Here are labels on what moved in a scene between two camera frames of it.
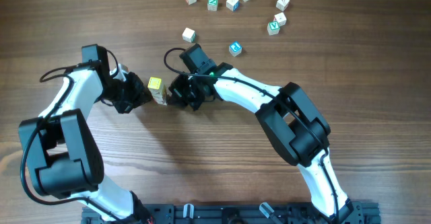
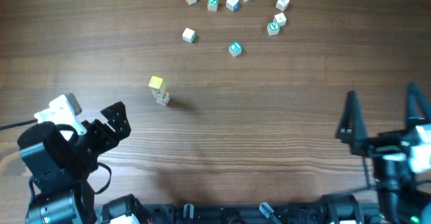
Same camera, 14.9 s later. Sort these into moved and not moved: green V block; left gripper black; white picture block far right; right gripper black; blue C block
Moved: right gripper black; left gripper black
Not moved: green V block; white picture block far right; blue C block
